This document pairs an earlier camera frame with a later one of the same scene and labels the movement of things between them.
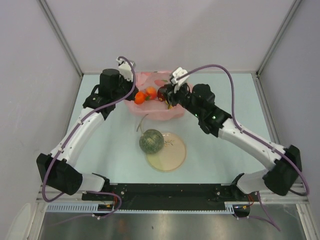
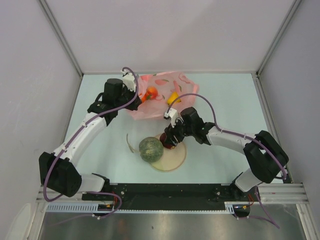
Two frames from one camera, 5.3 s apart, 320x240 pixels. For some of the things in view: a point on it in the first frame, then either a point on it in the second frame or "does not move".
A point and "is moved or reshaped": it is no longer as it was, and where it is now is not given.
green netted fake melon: (151, 141) is moved or reshaped
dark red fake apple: (161, 96) → (162, 138)
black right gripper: (171, 95) → (171, 131)
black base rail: (166, 196) does not move
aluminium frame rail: (269, 198) does not move
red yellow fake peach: (151, 92) does not move
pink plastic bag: (154, 109) does not move
